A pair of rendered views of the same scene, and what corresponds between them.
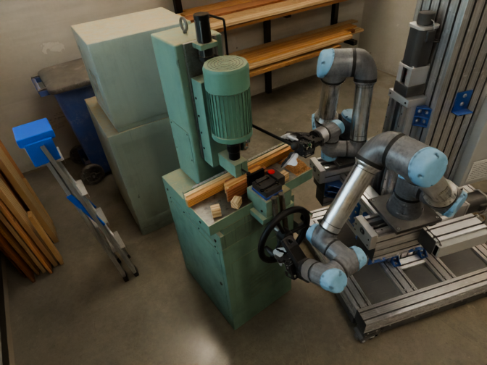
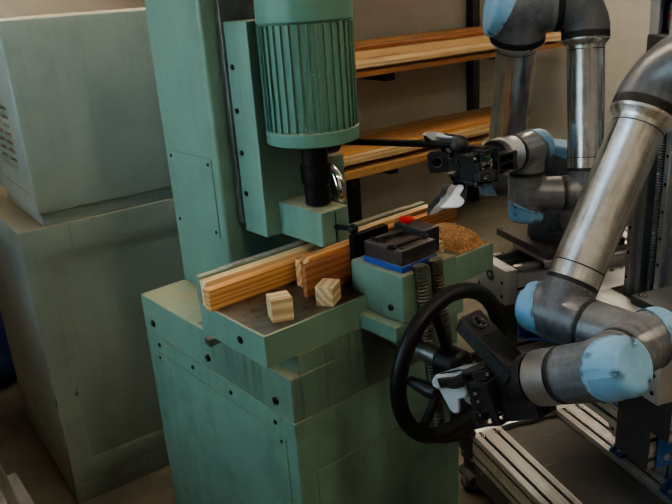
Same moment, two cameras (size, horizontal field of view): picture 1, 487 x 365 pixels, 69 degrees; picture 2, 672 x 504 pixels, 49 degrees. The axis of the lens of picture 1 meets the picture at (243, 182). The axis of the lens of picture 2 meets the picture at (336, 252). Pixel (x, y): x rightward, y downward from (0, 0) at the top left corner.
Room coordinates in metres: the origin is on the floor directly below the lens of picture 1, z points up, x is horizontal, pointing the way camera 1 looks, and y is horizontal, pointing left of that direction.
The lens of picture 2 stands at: (-0.06, 0.14, 1.43)
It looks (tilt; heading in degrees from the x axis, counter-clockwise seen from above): 20 degrees down; 354
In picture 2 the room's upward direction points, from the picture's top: 4 degrees counter-clockwise
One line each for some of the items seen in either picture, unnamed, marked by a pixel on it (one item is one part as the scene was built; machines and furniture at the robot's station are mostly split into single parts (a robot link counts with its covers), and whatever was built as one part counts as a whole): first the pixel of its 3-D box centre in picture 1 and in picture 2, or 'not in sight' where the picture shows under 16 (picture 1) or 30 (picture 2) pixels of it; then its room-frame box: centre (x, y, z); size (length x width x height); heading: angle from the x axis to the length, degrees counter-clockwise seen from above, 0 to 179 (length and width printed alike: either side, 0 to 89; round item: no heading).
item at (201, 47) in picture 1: (203, 37); not in sight; (1.42, 0.11, 1.54); 0.08 x 0.08 x 0.17; 34
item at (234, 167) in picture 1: (232, 163); (314, 222); (1.33, 0.04, 0.99); 0.14 x 0.07 x 0.09; 34
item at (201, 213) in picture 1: (257, 193); (373, 290); (1.24, -0.06, 0.87); 0.61 x 0.30 x 0.06; 124
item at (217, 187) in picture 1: (247, 172); (346, 250); (1.34, -0.02, 0.92); 0.67 x 0.02 x 0.04; 124
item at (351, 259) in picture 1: (345, 258); (629, 339); (0.75, -0.32, 0.97); 0.11 x 0.11 x 0.08; 31
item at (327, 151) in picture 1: (333, 148); (533, 195); (1.38, -0.44, 0.99); 0.11 x 0.08 x 0.11; 81
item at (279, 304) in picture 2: (216, 211); (280, 306); (1.09, 0.13, 0.92); 0.04 x 0.04 x 0.04; 13
